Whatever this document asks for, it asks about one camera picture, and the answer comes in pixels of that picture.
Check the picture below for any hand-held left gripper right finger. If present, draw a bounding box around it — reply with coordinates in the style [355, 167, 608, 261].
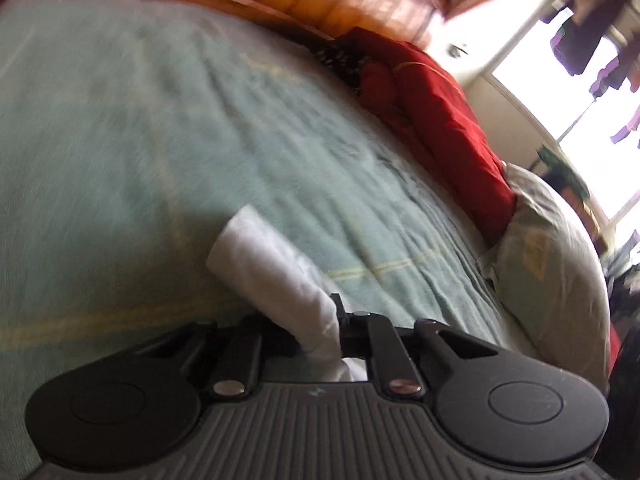
[329, 293, 501, 399]

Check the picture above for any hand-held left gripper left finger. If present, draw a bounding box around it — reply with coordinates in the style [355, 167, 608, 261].
[132, 315, 297, 399]

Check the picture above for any white printed t-shirt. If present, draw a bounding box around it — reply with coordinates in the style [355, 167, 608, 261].
[205, 203, 370, 385]

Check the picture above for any grey pillow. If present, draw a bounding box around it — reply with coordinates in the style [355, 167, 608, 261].
[476, 161, 612, 397]

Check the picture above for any green checked bed blanket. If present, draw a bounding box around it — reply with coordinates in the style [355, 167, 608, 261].
[0, 0, 521, 461]

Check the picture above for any red folded quilt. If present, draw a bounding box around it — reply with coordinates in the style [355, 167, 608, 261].
[339, 27, 519, 249]

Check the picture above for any cardboard box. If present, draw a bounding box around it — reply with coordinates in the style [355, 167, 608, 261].
[574, 194, 607, 242]

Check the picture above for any green folding table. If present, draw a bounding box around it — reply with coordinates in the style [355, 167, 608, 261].
[536, 144, 592, 202]

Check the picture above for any window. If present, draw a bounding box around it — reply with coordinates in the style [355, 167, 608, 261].
[487, 5, 640, 221]

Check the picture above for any dark hanging laundry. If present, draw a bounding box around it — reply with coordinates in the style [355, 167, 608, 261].
[549, 0, 640, 147]

